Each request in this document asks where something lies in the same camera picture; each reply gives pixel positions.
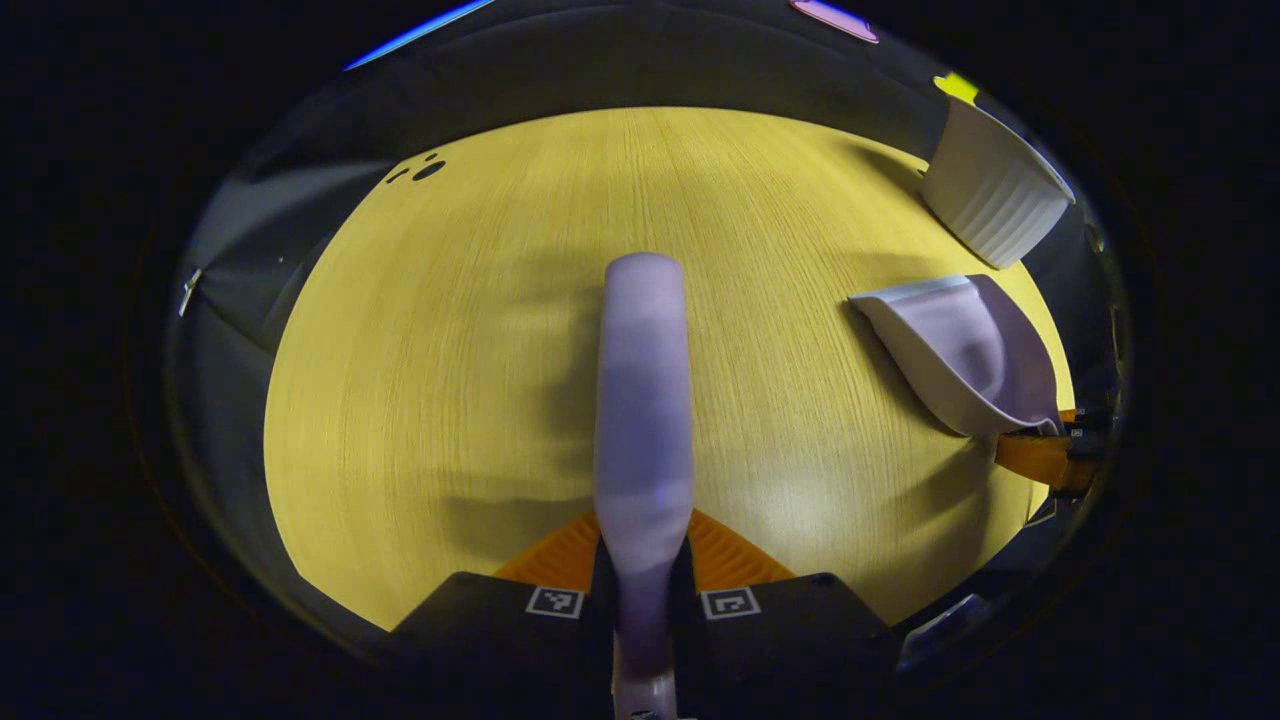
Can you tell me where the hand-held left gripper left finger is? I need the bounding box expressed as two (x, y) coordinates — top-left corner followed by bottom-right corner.
(390, 512), (613, 691)

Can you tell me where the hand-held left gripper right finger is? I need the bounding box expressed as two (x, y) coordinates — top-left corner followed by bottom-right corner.
(672, 510), (895, 696)

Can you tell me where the pink dustpan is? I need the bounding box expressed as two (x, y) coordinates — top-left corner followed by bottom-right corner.
(848, 274), (1063, 438)

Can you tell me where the white ribbed garbage bin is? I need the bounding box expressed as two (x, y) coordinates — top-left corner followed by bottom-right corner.
(920, 97), (1077, 270)

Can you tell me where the small pink broom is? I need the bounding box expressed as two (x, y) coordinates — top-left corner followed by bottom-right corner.
(594, 252), (695, 720)

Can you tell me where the black backdrop cloth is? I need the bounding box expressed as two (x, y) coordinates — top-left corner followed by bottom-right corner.
(165, 0), (1131, 641)

